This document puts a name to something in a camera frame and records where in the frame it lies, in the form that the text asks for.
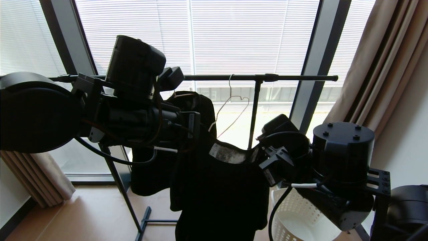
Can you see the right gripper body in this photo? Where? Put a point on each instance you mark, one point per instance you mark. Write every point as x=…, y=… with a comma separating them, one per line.
x=291, y=165

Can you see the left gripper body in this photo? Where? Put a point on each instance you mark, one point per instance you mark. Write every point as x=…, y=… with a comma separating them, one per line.
x=174, y=127

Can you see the pink clothes hanger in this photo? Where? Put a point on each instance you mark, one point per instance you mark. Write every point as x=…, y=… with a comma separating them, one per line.
x=184, y=94
x=230, y=97

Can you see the black shorts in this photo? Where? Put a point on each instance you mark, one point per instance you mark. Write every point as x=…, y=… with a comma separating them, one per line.
x=150, y=177

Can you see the black T-shirt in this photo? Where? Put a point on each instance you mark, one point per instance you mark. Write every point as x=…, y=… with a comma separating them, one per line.
x=217, y=194

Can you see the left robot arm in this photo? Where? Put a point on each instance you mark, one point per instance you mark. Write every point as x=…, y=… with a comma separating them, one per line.
x=36, y=113

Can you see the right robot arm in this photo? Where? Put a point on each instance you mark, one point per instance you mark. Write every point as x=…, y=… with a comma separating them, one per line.
x=344, y=150

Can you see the white laundry basket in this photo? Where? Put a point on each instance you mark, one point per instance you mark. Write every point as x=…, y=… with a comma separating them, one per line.
x=301, y=221

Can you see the black clothes rack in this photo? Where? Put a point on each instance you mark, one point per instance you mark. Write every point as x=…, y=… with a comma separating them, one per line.
x=284, y=77

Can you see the window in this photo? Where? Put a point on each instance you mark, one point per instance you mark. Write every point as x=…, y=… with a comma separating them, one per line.
x=234, y=40

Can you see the brown curtain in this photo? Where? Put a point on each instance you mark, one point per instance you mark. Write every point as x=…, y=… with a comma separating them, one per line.
x=384, y=67
x=46, y=177

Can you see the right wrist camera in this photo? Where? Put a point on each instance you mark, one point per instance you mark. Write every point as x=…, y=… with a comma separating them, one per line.
x=277, y=127

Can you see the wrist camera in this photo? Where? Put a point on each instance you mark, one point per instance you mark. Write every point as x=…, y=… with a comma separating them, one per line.
x=170, y=77
x=277, y=127

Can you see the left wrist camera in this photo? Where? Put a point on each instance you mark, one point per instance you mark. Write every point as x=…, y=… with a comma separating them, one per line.
x=170, y=77

